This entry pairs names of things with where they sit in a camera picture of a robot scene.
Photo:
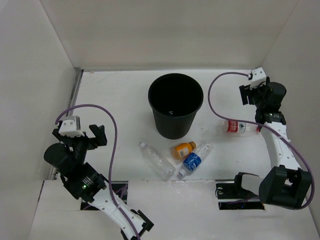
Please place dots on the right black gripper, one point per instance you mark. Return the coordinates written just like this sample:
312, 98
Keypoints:
245, 91

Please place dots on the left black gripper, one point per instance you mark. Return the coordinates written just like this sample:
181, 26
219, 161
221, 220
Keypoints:
83, 139

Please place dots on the red label clear bottle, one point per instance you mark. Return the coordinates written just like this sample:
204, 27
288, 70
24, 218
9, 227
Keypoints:
240, 128

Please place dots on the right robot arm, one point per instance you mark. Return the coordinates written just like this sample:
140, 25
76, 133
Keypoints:
287, 184

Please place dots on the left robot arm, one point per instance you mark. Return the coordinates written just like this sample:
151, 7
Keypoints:
82, 181

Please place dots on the black plastic waste bin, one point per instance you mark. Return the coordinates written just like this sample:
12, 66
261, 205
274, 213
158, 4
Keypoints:
175, 99

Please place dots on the clear unlabelled plastic bottle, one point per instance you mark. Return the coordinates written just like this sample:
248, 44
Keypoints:
157, 161

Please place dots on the orange juice bottle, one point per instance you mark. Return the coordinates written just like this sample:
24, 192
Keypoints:
183, 150

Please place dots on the blue label water bottle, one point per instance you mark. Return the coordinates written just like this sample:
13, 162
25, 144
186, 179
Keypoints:
195, 158

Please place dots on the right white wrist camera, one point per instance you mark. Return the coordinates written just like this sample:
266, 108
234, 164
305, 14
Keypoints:
263, 78

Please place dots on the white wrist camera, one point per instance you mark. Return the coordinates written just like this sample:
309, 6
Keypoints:
70, 127
263, 78

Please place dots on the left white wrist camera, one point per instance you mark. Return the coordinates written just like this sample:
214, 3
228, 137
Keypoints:
70, 127

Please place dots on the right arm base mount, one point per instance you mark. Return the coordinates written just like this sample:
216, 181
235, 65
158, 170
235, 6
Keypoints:
232, 197

